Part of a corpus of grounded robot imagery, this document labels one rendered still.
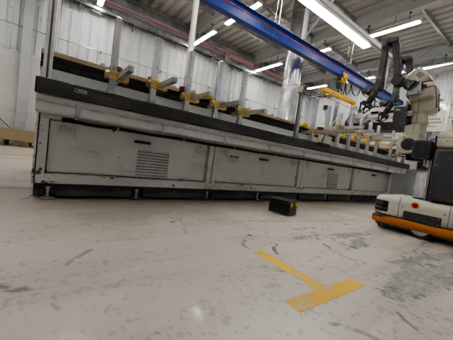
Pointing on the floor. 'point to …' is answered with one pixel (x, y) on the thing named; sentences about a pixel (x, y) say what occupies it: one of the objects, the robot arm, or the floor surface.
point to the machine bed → (179, 157)
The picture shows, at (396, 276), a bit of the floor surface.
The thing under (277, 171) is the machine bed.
